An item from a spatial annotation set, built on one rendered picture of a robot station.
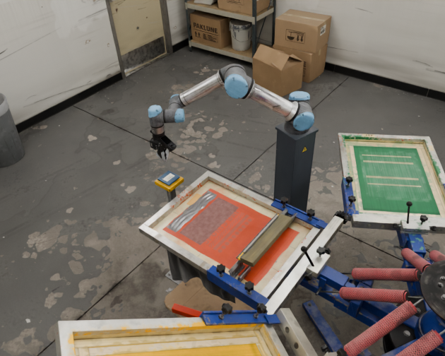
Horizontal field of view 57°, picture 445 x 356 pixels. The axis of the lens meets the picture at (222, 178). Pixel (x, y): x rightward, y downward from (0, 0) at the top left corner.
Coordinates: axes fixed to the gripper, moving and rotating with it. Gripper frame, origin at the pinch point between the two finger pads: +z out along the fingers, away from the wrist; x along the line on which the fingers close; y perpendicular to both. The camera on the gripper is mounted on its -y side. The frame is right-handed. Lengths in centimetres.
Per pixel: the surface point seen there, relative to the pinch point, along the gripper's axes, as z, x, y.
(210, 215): 14.7, 8.9, -40.8
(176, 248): 11, 40, -44
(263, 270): 15, 23, -85
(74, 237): 110, 28, 101
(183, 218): 14.2, 20.2, -30.4
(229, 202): 14.7, -5.2, -42.9
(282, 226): 4, 2, -82
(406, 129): 110, -285, -69
